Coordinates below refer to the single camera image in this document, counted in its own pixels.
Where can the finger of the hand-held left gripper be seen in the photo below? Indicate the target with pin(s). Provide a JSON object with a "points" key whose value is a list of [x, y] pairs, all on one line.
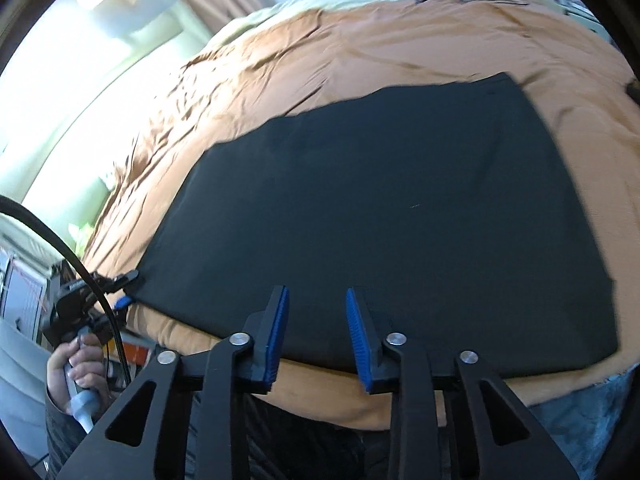
{"points": [[122, 303], [120, 280]]}

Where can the black t-shirt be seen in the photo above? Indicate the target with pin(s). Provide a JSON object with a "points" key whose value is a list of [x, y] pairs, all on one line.
{"points": [[375, 210]]}

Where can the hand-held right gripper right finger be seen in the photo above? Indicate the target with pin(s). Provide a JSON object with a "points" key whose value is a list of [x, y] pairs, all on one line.
{"points": [[357, 335]]}

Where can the person's left forearm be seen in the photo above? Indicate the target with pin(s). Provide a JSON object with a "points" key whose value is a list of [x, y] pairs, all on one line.
{"points": [[62, 440]]}

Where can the brown blanket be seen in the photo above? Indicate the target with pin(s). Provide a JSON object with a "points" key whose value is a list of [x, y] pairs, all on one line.
{"points": [[350, 40]]}

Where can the person's left hand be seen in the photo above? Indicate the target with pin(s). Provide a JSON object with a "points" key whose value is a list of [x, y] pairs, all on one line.
{"points": [[87, 367]]}

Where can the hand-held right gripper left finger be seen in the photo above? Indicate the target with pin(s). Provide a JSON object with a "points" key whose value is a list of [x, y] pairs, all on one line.
{"points": [[277, 330]]}

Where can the white nightstand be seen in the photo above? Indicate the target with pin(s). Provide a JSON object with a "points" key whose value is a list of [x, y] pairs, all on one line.
{"points": [[570, 7]]}

